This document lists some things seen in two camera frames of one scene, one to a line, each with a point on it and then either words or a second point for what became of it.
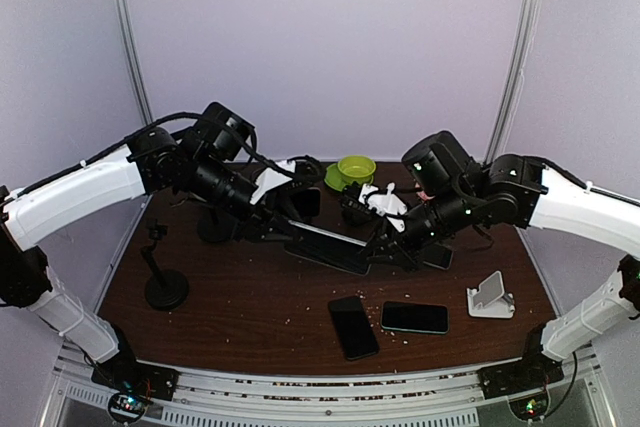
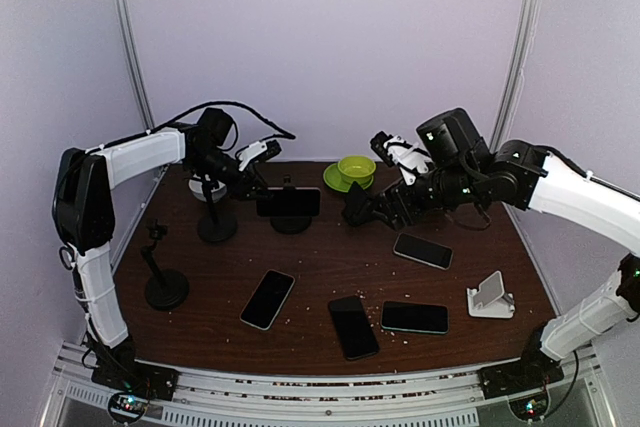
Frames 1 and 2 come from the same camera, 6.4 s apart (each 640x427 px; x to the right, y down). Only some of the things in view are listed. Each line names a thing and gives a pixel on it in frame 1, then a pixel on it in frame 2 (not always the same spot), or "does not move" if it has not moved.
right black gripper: x=388 y=243 -> x=390 y=198
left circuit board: x=126 y=407 does not move
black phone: x=353 y=327 does not move
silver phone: x=439 y=255 does not move
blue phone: x=415 y=317 does not move
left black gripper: x=263 y=217 -> x=247 y=181
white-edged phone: x=328 y=247 -> x=267 y=300
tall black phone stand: x=216 y=227 does not move
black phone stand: x=167 y=289 does not move
